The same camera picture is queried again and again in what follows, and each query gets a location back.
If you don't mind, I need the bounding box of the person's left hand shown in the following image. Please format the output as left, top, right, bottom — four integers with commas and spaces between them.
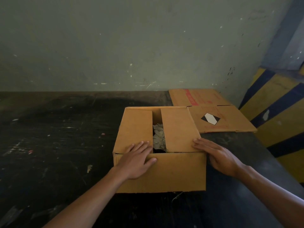
114, 141, 157, 180

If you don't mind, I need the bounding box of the person's left forearm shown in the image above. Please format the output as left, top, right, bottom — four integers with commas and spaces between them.
42, 167, 129, 228

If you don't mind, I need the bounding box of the person's right hand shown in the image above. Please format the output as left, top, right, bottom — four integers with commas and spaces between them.
192, 138, 245, 178

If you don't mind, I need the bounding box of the brown cardboard box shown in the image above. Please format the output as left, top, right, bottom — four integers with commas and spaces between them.
113, 106, 207, 194
168, 89, 258, 134

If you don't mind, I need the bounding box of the person's right forearm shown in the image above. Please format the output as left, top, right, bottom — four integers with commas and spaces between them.
235, 164, 304, 228

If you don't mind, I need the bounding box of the flattened brown cardboard box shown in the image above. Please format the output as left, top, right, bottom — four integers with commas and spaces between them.
168, 89, 258, 134

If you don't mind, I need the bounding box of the crumpled packing paper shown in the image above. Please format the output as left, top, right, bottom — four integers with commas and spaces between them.
152, 123, 167, 152

